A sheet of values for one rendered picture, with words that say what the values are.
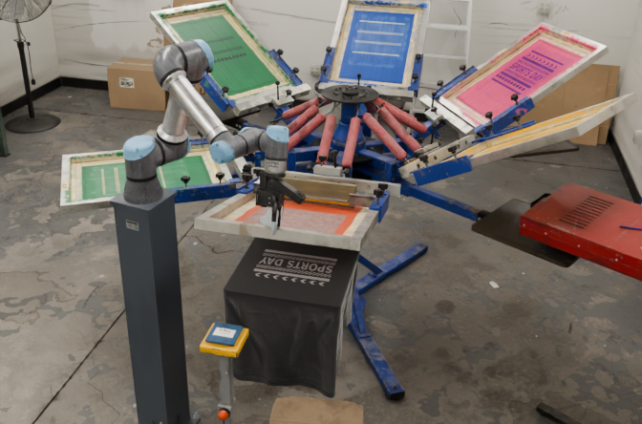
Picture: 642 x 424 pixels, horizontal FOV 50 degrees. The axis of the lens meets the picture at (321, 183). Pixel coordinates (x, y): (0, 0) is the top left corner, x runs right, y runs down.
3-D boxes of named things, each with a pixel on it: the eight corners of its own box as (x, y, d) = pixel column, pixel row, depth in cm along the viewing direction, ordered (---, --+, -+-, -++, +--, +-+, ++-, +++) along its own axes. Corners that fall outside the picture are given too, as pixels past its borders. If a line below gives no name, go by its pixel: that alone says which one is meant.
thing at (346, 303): (337, 394, 269) (341, 305, 251) (328, 393, 270) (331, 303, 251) (356, 324, 310) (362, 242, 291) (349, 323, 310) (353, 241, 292)
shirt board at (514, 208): (604, 246, 310) (607, 230, 307) (564, 282, 283) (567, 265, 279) (370, 159, 390) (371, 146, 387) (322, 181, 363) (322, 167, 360)
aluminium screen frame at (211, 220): (359, 251, 230) (360, 240, 229) (193, 228, 240) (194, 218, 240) (386, 205, 306) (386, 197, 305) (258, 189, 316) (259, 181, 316)
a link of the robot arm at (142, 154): (118, 173, 265) (115, 139, 259) (147, 162, 274) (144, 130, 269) (138, 181, 258) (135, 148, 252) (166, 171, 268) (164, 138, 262)
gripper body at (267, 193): (261, 202, 240) (264, 168, 238) (285, 205, 238) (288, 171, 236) (254, 207, 232) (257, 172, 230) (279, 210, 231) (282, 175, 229)
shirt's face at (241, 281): (338, 307, 250) (338, 307, 250) (224, 290, 258) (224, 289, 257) (360, 243, 292) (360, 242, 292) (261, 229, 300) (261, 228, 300)
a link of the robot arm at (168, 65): (143, 43, 231) (229, 152, 220) (169, 37, 238) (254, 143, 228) (133, 67, 239) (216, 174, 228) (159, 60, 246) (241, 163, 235)
